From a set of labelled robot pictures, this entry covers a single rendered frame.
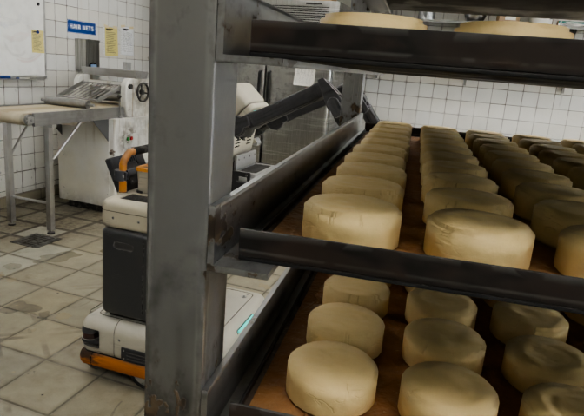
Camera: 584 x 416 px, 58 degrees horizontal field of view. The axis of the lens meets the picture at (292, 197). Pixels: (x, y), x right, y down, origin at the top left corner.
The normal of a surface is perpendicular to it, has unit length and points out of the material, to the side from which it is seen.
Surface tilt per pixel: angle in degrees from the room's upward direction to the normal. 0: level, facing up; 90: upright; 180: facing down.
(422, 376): 0
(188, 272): 90
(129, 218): 90
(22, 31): 90
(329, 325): 0
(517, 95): 90
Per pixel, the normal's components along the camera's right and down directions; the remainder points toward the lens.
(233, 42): 0.97, 0.13
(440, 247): -0.87, 0.05
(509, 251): 0.25, 0.25
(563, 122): -0.33, 0.20
